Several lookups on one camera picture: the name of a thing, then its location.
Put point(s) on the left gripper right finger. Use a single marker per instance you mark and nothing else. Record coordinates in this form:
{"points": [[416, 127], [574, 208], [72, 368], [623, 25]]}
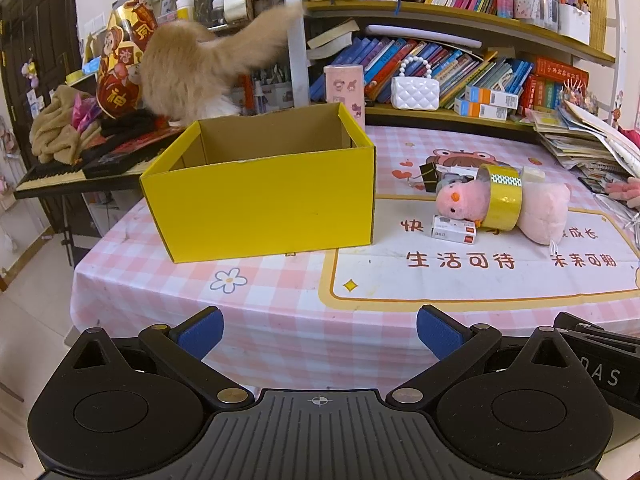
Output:
{"points": [[461, 353]]}

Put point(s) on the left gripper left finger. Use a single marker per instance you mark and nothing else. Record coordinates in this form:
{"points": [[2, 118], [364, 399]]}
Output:
{"points": [[178, 352]]}

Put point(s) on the white staples box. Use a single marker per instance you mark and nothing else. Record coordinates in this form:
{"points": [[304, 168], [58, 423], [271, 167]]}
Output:
{"points": [[452, 230]]}

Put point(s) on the pink plush pig toy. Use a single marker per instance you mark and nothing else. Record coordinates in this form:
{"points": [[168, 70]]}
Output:
{"points": [[544, 212]]}

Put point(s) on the gold tape roll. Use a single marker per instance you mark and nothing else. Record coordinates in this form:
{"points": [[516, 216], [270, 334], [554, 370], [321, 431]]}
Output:
{"points": [[505, 188]]}

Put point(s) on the black binder clip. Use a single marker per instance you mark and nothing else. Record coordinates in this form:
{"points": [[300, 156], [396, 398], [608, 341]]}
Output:
{"points": [[429, 176]]}

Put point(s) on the pink plush chick toy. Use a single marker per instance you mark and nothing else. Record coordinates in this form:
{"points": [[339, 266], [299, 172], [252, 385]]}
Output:
{"points": [[464, 200]]}

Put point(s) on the pink checkered table mat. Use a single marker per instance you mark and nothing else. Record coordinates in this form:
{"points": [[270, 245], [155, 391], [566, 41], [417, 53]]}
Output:
{"points": [[347, 318]]}

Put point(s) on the pink fluffy glove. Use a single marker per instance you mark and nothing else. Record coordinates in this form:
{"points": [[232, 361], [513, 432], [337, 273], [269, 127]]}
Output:
{"points": [[627, 192]]}

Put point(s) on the grey elephant toy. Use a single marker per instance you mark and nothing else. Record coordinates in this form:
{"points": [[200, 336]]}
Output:
{"points": [[448, 178]]}

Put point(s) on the black keyboard piano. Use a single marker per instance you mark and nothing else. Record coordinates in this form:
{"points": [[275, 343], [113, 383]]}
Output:
{"points": [[119, 169]]}

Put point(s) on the stack of papers and magazines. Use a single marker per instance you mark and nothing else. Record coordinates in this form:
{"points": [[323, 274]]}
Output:
{"points": [[578, 139]]}

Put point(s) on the yellow cardboard box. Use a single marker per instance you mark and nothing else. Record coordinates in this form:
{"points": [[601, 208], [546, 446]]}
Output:
{"points": [[246, 186]]}

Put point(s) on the orange blue white box lower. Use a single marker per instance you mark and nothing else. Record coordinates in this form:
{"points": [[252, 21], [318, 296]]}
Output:
{"points": [[478, 110]]}

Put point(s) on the orange blue white box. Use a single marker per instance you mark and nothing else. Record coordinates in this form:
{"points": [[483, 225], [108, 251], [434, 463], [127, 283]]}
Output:
{"points": [[478, 110], [491, 97]]}

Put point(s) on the beige crumpled cloth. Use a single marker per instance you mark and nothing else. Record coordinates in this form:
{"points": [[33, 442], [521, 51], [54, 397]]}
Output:
{"points": [[65, 128]]}

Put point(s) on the orange blue white box upper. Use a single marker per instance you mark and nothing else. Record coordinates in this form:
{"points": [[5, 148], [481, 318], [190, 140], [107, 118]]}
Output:
{"points": [[491, 97]]}

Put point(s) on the red gold monkey decoration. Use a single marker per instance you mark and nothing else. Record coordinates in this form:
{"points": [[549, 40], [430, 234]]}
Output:
{"points": [[128, 32]]}

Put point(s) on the white quilted pearl handbag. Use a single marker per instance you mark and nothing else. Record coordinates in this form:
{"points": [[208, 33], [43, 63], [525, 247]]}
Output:
{"points": [[412, 92]]}

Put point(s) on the orange and white cat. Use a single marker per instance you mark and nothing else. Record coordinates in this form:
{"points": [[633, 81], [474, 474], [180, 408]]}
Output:
{"points": [[187, 71]]}

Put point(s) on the pink cylindrical pen holder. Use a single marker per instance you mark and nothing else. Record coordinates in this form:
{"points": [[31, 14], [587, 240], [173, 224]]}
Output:
{"points": [[345, 84]]}

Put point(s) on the red dictionary book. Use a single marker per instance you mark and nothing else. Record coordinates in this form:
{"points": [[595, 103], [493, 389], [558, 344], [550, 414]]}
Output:
{"points": [[559, 72]]}

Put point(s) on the wooden bookshelf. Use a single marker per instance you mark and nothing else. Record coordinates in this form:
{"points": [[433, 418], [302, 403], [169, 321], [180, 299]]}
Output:
{"points": [[475, 31]]}

